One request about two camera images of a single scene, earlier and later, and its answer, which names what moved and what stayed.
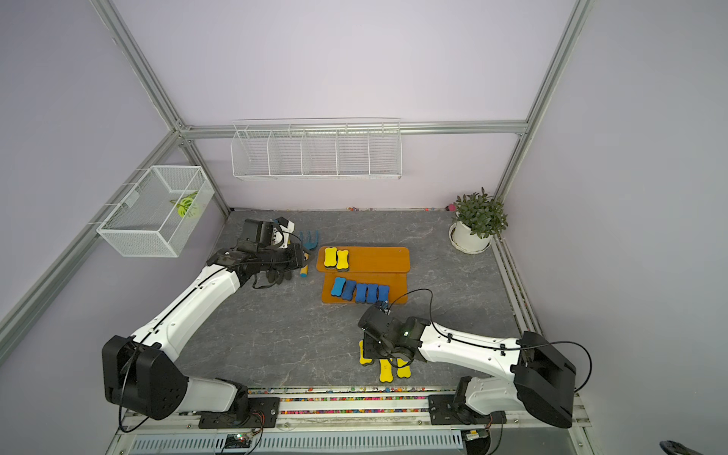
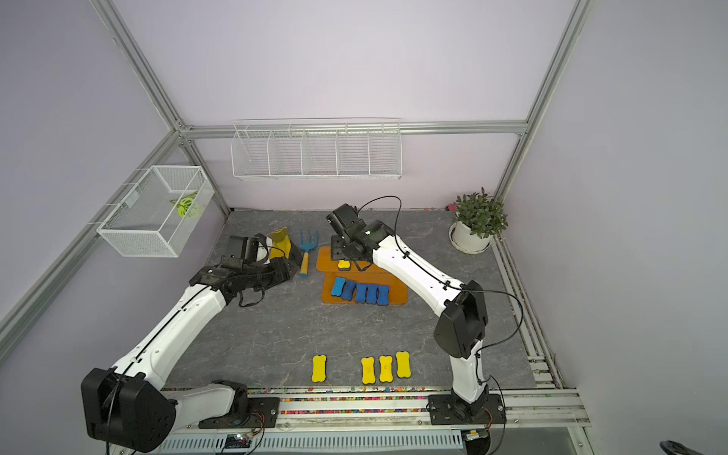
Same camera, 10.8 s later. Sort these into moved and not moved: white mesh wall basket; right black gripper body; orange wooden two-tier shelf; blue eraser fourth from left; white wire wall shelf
Moved: right black gripper body
Not moved: white mesh wall basket; orange wooden two-tier shelf; blue eraser fourth from left; white wire wall shelf
